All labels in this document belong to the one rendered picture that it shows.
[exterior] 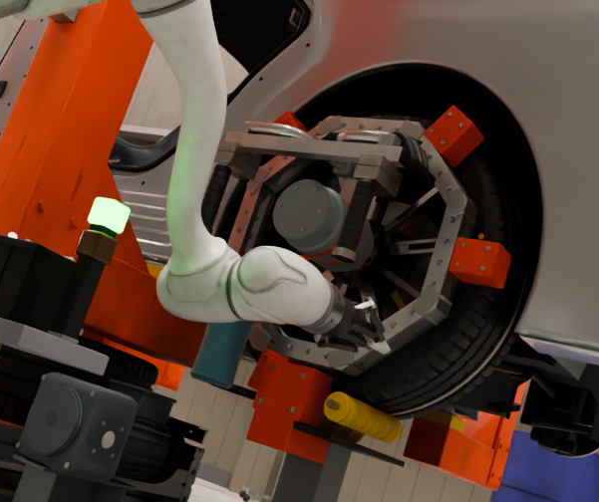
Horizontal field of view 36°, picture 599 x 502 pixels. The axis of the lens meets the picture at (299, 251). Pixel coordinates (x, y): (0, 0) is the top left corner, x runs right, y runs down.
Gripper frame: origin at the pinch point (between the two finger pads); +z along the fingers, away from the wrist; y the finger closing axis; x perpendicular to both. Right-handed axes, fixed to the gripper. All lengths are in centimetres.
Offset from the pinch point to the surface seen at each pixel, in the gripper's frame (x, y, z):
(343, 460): -4.0, -26.8, 29.6
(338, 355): 5.9, -10.2, 7.1
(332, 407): -3.3, -15.5, 6.1
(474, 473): 39, -51, 224
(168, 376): 177, -183, 243
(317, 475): -6.7, -30.7, 22.4
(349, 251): 10.4, 7.0, -14.5
